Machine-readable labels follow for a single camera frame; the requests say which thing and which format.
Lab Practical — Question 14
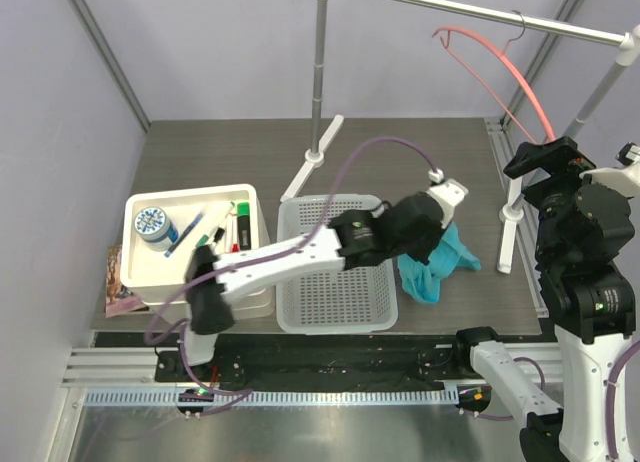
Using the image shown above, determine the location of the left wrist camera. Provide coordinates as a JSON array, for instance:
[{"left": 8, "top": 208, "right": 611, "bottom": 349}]
[{"left": 426, "top": 168, "right": 468, "bottom": 229}]

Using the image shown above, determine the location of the pink clothes hanger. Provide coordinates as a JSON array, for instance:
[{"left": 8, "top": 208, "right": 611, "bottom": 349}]
[{"left": 431, "top": 11, "right": 556, "bottom": 146}]

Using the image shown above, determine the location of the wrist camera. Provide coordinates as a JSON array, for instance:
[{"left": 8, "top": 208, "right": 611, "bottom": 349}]
[
  {"left": 580, "top": 142, "right": 639, "bottom": 198},
  {"left": 426, "top": 168, "right": 468, "bottom": 229}
]

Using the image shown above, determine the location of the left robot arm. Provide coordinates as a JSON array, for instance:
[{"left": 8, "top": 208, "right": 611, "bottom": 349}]
[{"left": 177, "top": 189, "right": 454, "bottom": 381}]

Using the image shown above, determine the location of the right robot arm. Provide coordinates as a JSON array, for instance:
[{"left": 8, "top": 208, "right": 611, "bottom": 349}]
[{"left": 451, "top": 137, "right": 639, "bottom": 461}]

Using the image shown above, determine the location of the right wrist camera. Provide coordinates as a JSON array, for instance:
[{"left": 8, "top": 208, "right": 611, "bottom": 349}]
[{"left": 580, "top": 142, "right": 639, "bottom": 198}]

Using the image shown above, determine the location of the blue white tape roll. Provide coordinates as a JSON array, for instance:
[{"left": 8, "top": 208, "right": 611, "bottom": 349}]
[{"left": 133, "top": 206, "right": 179, "bottom": 251}]

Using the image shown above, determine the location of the green highlighter marker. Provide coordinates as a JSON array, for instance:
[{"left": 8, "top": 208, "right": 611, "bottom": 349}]
[{"left": 236, "top": 202, "right": 252, "bottom": 251}]

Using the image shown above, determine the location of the white cable duct strip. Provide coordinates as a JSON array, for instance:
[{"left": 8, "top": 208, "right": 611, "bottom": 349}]
[{"left": 84, "top": 385, "right": 459, "bottom": 409}]

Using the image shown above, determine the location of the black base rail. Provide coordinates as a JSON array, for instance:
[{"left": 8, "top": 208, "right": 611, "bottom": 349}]
[{"left": 149, "top": 331, "right": 496, "bottom": 388}]

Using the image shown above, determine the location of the blue t shirt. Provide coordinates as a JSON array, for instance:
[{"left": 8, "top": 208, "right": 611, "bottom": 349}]
[{"left": 397, "top": 223, "right": 481, "bottom": 304}]

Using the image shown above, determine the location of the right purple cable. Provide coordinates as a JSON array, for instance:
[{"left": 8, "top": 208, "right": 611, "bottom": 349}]
[{"left": 604, "top": 341, "right": 640, "bottom": 458}]

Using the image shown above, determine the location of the purple cable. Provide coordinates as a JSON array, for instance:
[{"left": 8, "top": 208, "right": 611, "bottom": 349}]
[
  {"left": 143, "top": 135, "right": 441, "bottom": 346},
  {"left": 604, "top": 341, "right": 640, "bottom": 458}
]

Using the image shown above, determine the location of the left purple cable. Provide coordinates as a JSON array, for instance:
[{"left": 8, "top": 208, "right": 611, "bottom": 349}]
[{"left": 143, "top": 135, "right": 441, "bottom": 346}]

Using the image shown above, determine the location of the white storage bin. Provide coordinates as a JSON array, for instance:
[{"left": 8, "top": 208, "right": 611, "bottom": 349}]
[{"left": 120, "top": 183, "right": 270, "bottom": 312}]

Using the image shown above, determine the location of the blue pen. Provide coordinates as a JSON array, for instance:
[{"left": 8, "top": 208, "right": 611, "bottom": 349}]
[{"left": 164, "top": 208, "right": 207, "bottom": 258}]

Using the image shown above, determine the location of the red marker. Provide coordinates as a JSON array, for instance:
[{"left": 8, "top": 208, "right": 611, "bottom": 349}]
[{"left": 229, "top": 215, "right": 239, "bottom": 253}]

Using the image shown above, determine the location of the white perforated basket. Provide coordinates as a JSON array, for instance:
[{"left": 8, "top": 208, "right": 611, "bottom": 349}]
[{"left": 275, "top": 194, "right": 398, "bottom": 335}]

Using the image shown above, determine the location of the pink snack packet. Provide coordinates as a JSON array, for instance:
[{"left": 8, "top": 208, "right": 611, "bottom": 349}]
[{"left": 104, "top": 245, "right": 148, "bottom": 318}]

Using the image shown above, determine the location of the metal clothes rack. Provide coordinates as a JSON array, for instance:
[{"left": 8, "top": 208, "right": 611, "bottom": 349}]
[{"left": 279, "top": 0, "right": 640, "bottom": 276}]

